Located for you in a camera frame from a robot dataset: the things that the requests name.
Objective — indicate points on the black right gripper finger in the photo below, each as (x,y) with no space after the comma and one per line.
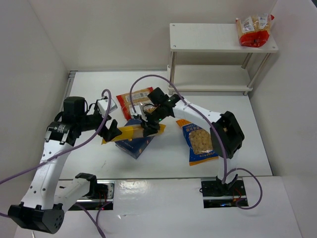
(137,116)
(149,129)

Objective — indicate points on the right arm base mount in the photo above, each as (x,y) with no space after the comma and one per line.
(216,197)

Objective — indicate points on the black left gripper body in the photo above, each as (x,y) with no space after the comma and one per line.
(106,130)

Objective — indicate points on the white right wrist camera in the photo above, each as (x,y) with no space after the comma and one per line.
(143,109)

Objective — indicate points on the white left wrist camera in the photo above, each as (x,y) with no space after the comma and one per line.
(106,106)

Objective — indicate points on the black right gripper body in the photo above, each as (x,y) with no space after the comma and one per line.
(150,121)

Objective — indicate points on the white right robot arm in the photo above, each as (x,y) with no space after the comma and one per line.
(226,133)

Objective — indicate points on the blue orange orecchiette bag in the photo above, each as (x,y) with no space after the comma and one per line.
(199,142)

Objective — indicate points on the white two-tier shelf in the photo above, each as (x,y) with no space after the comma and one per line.
(209,58)

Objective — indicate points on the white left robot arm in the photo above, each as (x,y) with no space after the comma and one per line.
(41,209)

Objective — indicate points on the yellow spaghetti bag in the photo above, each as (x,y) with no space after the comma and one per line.
(134,131)

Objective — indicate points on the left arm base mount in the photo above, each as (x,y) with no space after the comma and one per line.
(102,199)

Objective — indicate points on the red pasta bag on shelf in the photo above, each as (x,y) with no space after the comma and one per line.
(254,31)

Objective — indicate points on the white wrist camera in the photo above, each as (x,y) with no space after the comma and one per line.
(106,106)
(143,109)

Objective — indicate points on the blue Barilla pasta box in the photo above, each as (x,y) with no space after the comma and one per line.
(134,147)

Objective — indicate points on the red clear macaroni bag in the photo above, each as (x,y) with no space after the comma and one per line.
(139,97)

